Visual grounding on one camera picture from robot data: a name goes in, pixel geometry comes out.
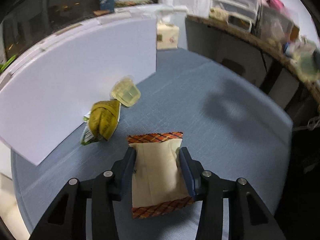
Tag orange checked cream snack bag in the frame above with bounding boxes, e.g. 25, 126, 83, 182
127, 132, 194, 219

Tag olive green small snack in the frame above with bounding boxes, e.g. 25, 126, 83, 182
80, 100, 121, 145

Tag clear jelly cup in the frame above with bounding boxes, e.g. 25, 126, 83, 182
111, 77, 141, 107

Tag white storage box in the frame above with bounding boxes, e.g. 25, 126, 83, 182
1, 12, 157, 165

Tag green snack packets on sill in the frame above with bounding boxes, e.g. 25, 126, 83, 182
0, 55, 17, 73

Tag beige tissue pack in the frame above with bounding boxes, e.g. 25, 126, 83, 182
157, 17, 180, 50

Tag clear plastic drawer unit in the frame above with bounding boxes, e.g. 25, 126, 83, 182
209, 0, 260, 32

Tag pink gift bag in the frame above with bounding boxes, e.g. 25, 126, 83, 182
266, 0, 285, 11

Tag dark blue gift box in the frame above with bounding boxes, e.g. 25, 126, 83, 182
99, 0, 115, 13

